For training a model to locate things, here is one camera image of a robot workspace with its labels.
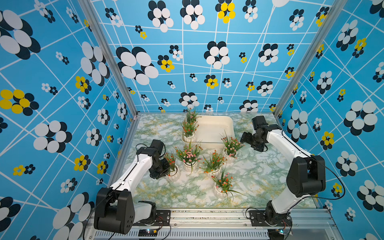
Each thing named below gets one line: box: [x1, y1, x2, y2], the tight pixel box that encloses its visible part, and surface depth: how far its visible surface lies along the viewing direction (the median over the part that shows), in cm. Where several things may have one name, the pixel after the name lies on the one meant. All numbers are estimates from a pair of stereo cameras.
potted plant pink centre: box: [174, 140, 204, 176], surface depth 84 cm
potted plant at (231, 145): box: [220, 130, 246, 161], surface depth 88 cm
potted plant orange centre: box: [199, 149, 228, 178], surface depth 83 cm
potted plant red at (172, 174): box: [164, 152, 179, 182], surface depth 84 cm
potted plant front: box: [211, 165, 248, 203], surface depth 76 cm
